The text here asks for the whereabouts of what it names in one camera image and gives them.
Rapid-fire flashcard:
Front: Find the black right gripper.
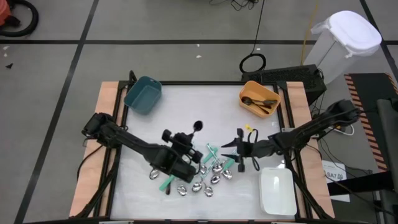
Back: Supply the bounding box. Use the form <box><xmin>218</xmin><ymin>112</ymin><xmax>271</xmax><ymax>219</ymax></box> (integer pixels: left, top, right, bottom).
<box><xmin>221</xmin><ymin>128</ymin><xmax>276</xmax><ymax>172</ymax></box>

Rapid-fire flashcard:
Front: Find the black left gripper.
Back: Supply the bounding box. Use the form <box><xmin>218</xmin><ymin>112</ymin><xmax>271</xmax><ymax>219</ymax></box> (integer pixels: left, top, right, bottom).
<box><xmin>161</xmin><ymin>129</ymin><xmax>203</xmax><ymax>164</ymax></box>

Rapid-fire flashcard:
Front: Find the teal handled silver spoon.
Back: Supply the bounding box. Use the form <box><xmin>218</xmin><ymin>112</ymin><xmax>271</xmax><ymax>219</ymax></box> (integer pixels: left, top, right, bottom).
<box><xmin>159</xmin><ymin>174</ymin><xmax>176</xmax><ymax>192</ymax></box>
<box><xmin>213</xmin><ymin>157</ymin><xmax>234</xmax><ymax>174</ymax></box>
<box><xmin>199</xmin><ymin>149</ymin><xmax>219</xmax><ymax>175</ymax></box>

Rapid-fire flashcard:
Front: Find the white plastic bin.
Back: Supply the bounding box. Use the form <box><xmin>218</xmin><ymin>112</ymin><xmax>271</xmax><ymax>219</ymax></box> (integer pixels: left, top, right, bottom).
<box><xmin>258</xmin><ymin>167</ymin><xmax>298</xmax><ymax>217</ymax></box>

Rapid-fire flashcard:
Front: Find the teal plastic bin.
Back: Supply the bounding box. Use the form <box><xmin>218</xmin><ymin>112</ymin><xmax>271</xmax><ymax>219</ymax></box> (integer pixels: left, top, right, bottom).
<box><xmin>124</xmin><ymin>75</ymin><xmax>163</xmax><ymax>115</ymax></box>

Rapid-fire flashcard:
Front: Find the orange plastic bin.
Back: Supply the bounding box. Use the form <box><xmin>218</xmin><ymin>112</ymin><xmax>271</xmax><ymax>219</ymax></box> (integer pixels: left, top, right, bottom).
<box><xmin>238</xmin><ymin>80</ymin><xmax>282</xmax><ymax>119</ymax></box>

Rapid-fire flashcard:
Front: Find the black computer tower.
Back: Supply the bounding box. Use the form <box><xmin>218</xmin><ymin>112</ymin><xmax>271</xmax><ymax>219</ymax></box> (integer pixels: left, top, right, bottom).
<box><xmin>241</xmin><ymin>64</ymin><xmax>328</xmax><ymax>105</ymax></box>

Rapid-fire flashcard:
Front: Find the white paper label sheet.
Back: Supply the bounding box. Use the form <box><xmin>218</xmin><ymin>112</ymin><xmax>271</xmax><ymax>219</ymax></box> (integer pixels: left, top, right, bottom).
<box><xmin>322</xmin><ymin>160</ymin><xmax>351</xmax><ymax>203</ymax></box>

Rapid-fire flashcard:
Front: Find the black metal beam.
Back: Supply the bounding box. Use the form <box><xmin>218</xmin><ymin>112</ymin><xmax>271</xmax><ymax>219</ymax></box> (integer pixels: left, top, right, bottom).
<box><xmin>326</xmin><ymin>179</ymin><xmax>398</xmax><ymax>197</ymax></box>

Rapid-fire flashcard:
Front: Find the black hazard striped mat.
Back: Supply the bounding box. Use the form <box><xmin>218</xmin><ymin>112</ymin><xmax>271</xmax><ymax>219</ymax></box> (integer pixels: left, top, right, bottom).
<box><xmin>343</xmin><ymin>73</ymin><xmax>398</xmax><ymax>172</ymax></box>

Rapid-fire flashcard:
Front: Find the white lidded trash can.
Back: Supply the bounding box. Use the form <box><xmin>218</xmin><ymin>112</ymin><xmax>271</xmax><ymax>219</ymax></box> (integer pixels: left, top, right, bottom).
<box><xmin>303</xmin><ymin>10</ymin><xmax>382</xmax><ymax>85</ymax></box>

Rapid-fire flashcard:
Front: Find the orange vacuum cleaner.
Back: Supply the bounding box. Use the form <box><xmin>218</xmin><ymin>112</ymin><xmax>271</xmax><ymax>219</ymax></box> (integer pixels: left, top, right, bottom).
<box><xmin>0</xmin><ymin>0</ymin><xmax>12</xmax><ymax>27</ymax></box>

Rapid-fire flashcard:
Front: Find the black coiled hanging cable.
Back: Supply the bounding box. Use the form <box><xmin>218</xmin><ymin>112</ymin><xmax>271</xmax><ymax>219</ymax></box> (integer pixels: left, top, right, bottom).
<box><xmin>238</xmin><ymin>0</ymin><xmax>267</xmax><ymax>75</ymax></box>

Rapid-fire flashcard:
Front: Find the yellow hanging cable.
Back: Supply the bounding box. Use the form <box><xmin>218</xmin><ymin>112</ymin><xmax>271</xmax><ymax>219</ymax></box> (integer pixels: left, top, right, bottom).
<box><xmin>300</xmin><ymin>0</ymin><xmax>321</xmax><ymax>66</ymax></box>

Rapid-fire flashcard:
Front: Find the black vacuum hose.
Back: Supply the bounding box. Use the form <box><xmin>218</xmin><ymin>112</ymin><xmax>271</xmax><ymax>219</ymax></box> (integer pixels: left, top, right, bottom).
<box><xmin>0</xmin><ymin>0</ymin><xmax>40</xmax><ymax>38</ymax></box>

